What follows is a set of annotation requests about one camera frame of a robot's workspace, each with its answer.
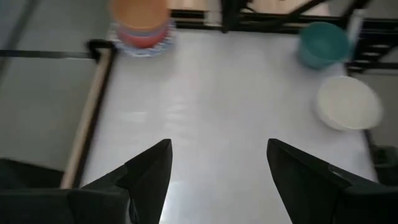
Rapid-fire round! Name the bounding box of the white plastic bowl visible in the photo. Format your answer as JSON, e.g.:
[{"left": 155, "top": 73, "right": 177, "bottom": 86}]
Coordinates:
[{"left": 315, "top": 75, "right": 384, "bottom": 131}]

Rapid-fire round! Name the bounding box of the orange plastic bowl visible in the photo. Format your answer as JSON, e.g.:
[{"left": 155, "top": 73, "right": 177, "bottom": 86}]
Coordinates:
[{"left": 110, "top": 0, "right": 171, "bottom": 32}]

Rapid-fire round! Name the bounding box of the silver metal bracket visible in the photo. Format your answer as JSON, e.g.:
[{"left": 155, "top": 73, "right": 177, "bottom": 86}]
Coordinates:
[{"left": 203, "top": 10, "right": 223, "bottom": 27}]

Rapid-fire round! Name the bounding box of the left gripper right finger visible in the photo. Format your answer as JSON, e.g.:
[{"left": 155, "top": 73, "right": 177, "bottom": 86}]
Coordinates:
[{"left": 266, "top": 138, "right": 398, "bottom": 224}]

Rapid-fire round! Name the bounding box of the red plastic bowl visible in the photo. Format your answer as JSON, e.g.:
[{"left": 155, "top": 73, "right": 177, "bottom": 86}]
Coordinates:
[{"left": 118, "top": 29, "right": 170, "bottom": 50}]

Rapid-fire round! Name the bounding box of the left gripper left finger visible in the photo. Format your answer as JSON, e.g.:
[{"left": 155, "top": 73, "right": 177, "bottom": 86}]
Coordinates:
[{"left": 0, "top": 138, "right": 174, "bottom": 224}]

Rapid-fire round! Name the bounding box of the blue patterned paper bowl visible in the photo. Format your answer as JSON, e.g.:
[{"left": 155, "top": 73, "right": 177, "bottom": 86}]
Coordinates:
[{"left": 108, "top": 21, "right": 177, "bottom": 58}]

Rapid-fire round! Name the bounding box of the black clamp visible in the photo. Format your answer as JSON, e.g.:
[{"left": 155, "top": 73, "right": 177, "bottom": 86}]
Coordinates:
[{"left": 86, "top": 39, "right": 116, "bottom": 62}]

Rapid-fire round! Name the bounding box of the teal plastic bowl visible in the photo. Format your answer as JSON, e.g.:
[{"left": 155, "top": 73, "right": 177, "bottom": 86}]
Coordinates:
[{"left": 297, "top": 21, "right": 351, "bottom": 70}]

